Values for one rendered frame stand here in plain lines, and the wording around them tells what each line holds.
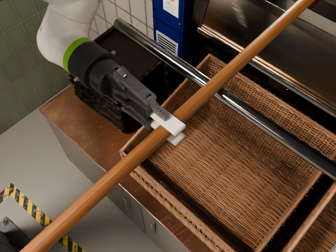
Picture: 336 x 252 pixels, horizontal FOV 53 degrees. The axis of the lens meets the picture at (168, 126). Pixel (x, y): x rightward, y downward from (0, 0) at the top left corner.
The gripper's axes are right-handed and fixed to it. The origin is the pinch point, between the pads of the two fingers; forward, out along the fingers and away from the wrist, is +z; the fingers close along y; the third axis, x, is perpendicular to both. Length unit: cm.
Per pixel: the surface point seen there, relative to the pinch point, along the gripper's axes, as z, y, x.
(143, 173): -13.4, 47.0, -2.2
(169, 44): -44, 42, -48
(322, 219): 40, 60, -37
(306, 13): 2, 3, -52
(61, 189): -66, 119, 16
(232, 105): 5.6, 2.5, -14.5
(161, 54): -15.9, 2.2, -14.6
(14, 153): -104, 119, 21
